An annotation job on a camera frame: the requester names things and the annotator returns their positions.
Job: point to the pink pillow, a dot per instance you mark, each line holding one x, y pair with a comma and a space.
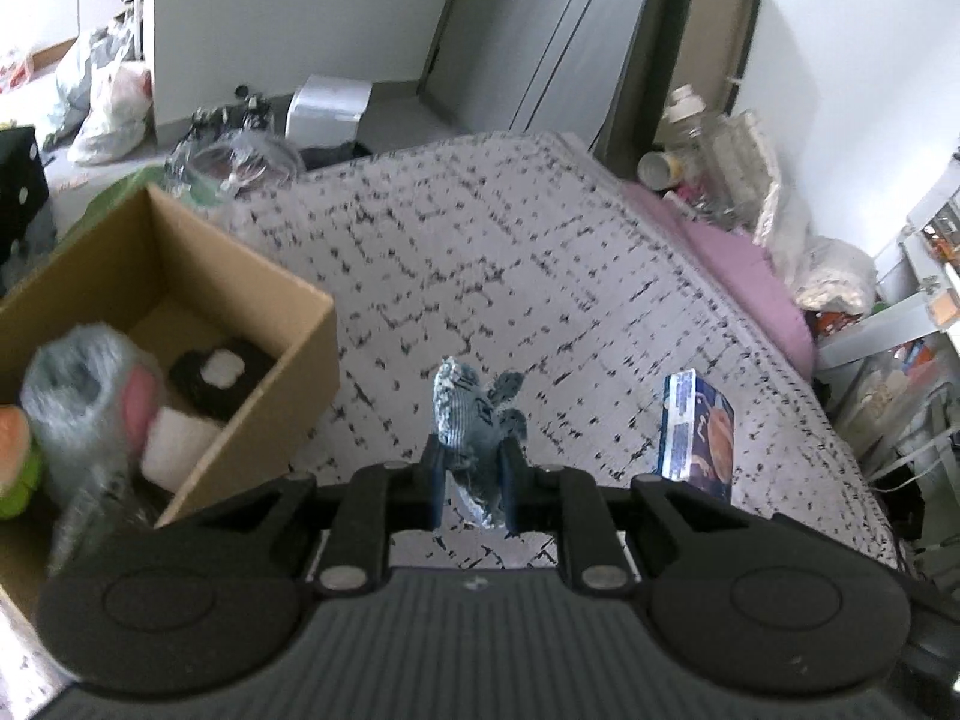
743, 270

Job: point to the yellow tin can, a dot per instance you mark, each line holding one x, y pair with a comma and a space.
660, 170

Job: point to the black white-dotted dice plush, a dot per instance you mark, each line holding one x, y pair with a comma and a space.
23, 185

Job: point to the cream woven bag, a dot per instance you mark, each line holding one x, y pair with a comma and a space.
764, 203

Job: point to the black crinkled plastic bag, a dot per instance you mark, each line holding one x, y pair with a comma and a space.
105, 505

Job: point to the white box on floor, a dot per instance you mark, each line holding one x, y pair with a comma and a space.
325, 112

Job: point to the black white stitched plush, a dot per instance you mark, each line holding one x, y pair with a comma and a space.
217, 381

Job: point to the blue-grey knitted plush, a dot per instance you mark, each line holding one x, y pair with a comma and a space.
471, 418

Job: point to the clear plastic bag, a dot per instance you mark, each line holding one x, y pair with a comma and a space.
240, 161

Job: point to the blue white carton box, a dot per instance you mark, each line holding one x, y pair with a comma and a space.
697, 435

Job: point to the grey pink fluffy plush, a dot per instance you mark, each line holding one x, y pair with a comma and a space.
90, 397

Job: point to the white soft bundle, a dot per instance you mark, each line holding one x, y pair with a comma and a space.
175, 444

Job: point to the burger plush toy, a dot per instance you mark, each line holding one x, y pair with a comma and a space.
21, 463

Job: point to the grey patterned bed cover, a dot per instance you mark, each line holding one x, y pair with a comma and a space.
296, 575

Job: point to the clear plastic jar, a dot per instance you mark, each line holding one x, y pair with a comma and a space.
688, 130

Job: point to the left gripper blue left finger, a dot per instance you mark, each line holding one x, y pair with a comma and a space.
433, 466

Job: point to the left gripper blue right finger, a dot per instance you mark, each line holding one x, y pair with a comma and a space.
512, 466

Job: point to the white plastic bag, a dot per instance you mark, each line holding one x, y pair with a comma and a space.
105, 100

